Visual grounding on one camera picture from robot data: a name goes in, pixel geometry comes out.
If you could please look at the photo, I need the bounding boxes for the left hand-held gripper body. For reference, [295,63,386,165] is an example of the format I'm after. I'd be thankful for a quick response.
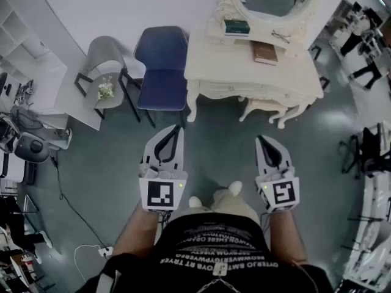
[139,162,189,212]

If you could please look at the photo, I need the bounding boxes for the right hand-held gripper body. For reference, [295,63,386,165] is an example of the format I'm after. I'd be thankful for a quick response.
[255,167,302,215]

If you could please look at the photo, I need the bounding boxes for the white vanity dressing table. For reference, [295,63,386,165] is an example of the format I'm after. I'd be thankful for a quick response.
[184,16,324,131]

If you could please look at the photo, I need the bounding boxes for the small cream drawer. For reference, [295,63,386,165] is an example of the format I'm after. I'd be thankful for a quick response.
[209,36,236,45]

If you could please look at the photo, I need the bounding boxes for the person's right forearm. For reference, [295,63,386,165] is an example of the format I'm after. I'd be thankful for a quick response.
[261,209,308,264]

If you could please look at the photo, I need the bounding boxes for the person's left forearm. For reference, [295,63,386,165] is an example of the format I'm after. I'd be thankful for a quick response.
[111,204,169,261]

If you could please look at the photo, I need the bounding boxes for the person's right white shoe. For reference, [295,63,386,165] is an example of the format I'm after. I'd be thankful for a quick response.
[228,180,243,197]

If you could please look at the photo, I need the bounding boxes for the person's beige trousers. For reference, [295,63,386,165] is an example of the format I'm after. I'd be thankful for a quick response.
[210,189,260,222]

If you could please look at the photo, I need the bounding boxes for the cream stool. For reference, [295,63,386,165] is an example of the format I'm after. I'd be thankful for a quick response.
[239,96,299,130]

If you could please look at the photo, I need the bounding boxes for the person's black printed T-shirt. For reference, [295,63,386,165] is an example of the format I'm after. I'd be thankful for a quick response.
[82,214,335,293]

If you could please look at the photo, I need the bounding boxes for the white flower bouquet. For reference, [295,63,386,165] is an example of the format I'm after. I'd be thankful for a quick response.
[96,75,115,103]

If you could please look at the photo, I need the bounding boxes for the blue chair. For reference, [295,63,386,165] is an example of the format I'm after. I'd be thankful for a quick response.
[134,26,189,129]

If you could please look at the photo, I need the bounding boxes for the black folding chair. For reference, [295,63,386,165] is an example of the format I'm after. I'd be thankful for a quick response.
[338,126,391,179]

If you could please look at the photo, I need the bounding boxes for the grey chair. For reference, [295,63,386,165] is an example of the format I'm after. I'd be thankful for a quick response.
[75,35,141,123]

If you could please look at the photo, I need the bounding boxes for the brown book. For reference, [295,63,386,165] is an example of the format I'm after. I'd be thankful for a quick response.
[250,40,279,66]

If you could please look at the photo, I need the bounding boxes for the white and black machine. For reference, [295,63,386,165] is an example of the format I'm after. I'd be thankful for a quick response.
[0,105,73,186]

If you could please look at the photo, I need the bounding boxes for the black eyeglasses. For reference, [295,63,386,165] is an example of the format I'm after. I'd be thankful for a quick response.
[271,30,291,45]

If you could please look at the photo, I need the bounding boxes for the dark green box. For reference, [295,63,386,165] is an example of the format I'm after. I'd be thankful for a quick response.
[223,19,250,38]

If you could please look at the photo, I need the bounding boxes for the white machine frame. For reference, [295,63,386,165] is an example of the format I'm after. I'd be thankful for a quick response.
[342,169,391,293]

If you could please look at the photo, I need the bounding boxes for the metal chain with white tag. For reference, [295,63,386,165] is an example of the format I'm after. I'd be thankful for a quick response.
[198,262,242,293]

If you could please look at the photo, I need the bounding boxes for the white floor cable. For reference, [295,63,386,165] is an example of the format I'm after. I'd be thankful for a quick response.
[75,244,104,283]

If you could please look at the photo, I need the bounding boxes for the black floor cable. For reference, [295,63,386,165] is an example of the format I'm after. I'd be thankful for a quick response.
[51,156,106,250]

